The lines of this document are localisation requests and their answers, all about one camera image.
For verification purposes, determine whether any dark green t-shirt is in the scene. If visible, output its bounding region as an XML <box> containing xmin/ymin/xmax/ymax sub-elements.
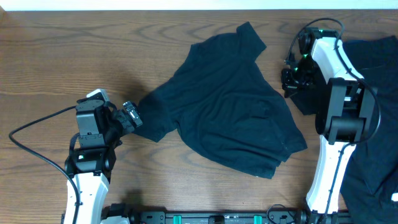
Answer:
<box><xmin>136</xmin><ymin>22</ymin><xmax>307</xmax><ymax>179</ymax></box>

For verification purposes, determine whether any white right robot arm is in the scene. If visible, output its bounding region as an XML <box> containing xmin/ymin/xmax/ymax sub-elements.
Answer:
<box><xmin>281</xmin><ymin>27</ymin><xmax>379</xmax><ymax>223</ymax></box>

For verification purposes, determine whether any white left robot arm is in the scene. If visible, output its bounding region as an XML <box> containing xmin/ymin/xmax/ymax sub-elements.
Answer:
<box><xmin>63</xmin><ymin>100</ymin><xmax>142</xmax><ymax>223</ymax></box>

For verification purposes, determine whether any pile of black clothes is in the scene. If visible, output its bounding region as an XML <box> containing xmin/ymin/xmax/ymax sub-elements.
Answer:
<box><xmin>290</xmin><ymin>36</ymin><xmax>397</xmax><ymax>223</ymax></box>

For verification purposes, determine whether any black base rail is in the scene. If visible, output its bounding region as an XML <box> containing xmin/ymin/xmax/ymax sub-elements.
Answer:
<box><xmin>101</xmin><ymin>203</ymin><xmax>307</xmax><ymax>224</ymax></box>

